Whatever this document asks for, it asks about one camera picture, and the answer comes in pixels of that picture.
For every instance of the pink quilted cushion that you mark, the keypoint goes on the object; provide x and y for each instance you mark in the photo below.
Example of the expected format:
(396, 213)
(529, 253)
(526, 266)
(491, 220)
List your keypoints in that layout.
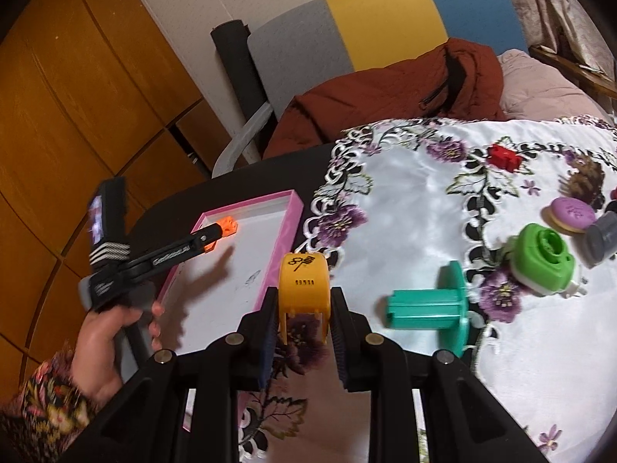
(540, 91)

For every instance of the teal plastic spool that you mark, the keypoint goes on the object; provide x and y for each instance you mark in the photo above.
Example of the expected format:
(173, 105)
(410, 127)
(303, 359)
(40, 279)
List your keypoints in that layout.
(424, 306)

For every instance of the orange toy block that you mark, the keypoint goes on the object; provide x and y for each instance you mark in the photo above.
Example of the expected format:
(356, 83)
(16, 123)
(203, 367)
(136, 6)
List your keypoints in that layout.
(229, 225)

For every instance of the white plastic chair armrest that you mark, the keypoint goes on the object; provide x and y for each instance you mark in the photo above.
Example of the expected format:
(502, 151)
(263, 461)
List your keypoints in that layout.
(241, 140)

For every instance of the wooden frame rail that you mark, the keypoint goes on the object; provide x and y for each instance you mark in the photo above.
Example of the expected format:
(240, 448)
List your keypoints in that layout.
(573, 70)

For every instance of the person's left hand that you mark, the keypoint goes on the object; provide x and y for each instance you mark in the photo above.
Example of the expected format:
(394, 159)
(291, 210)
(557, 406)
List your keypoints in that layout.
(96, 347)

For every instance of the pink tray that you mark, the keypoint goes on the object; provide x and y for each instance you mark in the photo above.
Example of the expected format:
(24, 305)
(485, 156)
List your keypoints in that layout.
(250, 251)

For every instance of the purple toy cookie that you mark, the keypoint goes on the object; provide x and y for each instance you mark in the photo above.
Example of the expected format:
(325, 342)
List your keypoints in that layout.
(571, 212)

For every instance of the wooden wardrobe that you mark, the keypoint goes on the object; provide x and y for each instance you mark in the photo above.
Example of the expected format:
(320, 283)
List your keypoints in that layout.
(72, 82)

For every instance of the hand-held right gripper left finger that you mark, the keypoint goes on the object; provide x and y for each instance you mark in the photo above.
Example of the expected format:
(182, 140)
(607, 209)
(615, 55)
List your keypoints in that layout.
(267, 352)

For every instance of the white embroidered floral tablecloth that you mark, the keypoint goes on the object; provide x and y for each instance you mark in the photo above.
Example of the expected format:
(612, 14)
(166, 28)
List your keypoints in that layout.
(409, 202)

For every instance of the green round toy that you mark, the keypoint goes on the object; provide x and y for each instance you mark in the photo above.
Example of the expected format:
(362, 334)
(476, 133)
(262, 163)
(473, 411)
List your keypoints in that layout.
(535, 260)

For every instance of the yellow toy stamp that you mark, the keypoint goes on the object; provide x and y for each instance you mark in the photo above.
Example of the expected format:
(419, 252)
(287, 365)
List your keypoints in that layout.
(303, 289)

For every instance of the grey yellow blue chair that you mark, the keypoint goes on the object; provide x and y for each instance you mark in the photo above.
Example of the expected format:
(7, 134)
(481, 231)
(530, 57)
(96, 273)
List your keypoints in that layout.
(376, 24)

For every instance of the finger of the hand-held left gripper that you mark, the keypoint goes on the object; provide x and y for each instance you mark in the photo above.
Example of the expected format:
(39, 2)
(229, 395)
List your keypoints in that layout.
(173, 255)

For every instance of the brown quilted jacket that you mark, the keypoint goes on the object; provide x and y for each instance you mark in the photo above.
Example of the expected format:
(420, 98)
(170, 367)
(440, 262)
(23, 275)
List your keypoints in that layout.
(385, 96)

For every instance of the grey jar with black lid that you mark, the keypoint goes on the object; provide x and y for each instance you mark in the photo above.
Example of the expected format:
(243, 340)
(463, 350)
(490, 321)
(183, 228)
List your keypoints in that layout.
(602, 241)

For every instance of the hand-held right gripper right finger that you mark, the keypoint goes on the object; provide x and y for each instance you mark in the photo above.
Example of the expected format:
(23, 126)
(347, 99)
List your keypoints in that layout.
(340, 352)

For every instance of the person's left forearm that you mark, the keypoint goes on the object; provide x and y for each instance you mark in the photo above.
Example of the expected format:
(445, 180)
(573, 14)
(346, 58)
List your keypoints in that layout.
(43, 410)

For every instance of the red toy block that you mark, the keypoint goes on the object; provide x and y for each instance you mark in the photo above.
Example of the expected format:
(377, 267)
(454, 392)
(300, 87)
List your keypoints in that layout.
(501, 156)

